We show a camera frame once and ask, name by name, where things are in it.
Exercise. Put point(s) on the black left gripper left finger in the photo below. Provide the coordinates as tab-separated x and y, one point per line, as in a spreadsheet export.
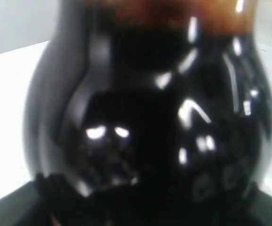
46	200

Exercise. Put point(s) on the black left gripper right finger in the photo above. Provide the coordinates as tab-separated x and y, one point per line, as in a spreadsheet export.
233	203

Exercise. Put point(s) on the dark soy sauce bottle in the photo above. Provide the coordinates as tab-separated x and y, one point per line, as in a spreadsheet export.
158	98

